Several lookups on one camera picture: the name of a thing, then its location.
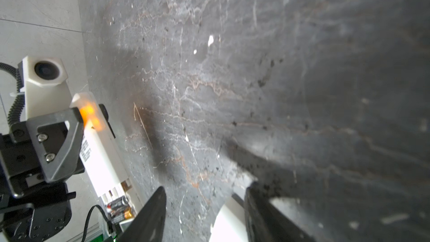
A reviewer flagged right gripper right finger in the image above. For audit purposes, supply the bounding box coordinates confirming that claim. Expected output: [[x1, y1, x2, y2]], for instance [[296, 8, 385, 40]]
[[244, 182, 315, 242]]

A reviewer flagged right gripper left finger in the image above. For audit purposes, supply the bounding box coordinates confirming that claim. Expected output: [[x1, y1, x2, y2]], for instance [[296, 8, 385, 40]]
[[117, 187, 167, 242]]

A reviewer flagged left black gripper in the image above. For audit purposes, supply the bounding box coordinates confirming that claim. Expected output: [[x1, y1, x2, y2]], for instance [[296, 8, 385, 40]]
[[1, 108, 84, 242]]

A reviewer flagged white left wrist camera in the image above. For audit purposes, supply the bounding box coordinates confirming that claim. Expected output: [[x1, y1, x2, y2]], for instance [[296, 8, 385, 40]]
[[22, 56, 72, 120]]

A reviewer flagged white remote control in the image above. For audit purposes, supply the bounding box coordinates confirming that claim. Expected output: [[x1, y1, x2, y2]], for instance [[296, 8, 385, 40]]
[[71, 92, 143, 231]]

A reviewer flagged white battery cover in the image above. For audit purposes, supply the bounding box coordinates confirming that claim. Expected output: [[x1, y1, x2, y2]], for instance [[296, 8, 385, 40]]
[[209, 193, 249, 242]]

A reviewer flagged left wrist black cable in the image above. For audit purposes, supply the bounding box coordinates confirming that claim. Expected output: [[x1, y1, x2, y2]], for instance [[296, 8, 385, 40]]
[[0, 62, 26, 127]]

